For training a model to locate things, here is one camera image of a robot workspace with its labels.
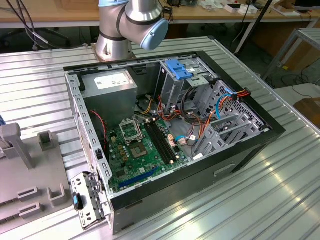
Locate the white small box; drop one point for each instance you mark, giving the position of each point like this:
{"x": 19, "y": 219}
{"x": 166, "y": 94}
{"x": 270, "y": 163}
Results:
{"x": 247, "y": 10}
{"x": 231, "y": 8}

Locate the black blue latch clip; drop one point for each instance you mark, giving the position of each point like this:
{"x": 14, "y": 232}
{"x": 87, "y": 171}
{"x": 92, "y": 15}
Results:
{"x": 78, "y": 201}

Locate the blue expansion slot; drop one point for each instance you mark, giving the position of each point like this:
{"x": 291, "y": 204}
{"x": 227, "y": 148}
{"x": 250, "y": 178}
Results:
{"x": 137, "y": 178}

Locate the metal drive cage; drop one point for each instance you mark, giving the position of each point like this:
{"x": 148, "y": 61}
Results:
{"x": 175, "y": 95}

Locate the black tripod leg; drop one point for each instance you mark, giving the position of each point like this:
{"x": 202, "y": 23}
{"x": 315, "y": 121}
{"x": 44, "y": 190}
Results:
{"x": 263, "y": 11}

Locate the long wooden desk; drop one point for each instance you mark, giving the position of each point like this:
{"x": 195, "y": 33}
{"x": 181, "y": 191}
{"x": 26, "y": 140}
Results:
{"x": 37, "y": 13}

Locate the black open PC case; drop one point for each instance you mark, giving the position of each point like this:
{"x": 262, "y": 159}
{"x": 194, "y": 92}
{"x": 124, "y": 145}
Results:
{"x": 175, "y": 190}

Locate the small cardboard box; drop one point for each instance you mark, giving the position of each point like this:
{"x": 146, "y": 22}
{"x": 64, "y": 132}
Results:
{"x": 310, "y": 110}

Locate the green motherboard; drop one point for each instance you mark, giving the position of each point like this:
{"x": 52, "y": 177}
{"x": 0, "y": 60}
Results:
{"x": 136, "y": 163}

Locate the grey parts rack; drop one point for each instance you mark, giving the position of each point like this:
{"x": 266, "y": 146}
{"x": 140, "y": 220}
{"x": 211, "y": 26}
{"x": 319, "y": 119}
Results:
{"x": 32, "y": 180}

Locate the blue empty disk carrier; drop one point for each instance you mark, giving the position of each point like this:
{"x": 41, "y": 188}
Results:
{"x": 178, "y": 72}

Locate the metal disk bay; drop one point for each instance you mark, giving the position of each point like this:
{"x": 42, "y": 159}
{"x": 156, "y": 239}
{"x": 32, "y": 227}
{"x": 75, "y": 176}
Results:
{"x": 253, "y": 126}

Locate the grey power supply unit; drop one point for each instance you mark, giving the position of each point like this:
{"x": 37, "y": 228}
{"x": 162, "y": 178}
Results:
{"x": 110, "y": 105}

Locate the large cardboard box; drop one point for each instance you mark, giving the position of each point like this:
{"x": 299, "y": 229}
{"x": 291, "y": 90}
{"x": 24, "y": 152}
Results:
{"x": 302, "y": 57}

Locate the metal card retainer bracket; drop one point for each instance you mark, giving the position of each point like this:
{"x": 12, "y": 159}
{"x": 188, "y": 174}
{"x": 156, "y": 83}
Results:
{"x": 80, "y": 181}

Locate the black RAM slot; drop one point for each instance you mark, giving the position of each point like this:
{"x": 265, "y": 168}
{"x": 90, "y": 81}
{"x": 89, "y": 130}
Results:
{"x": 161, "y": 142}
{"x": 158, "y": 142}
{"x": 155, "y": 142}
{"x": 164, "y": 142}

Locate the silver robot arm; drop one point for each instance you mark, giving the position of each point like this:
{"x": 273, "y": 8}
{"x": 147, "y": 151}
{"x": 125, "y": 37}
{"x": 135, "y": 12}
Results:
{"x": 112, "y": 47}

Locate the flat cardboard package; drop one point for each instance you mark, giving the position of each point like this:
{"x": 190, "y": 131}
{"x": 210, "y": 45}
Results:
{"x": 285, "y": 10}

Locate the aluminium frame table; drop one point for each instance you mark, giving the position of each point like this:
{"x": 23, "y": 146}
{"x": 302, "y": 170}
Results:
{"x": 308, "y": 33}

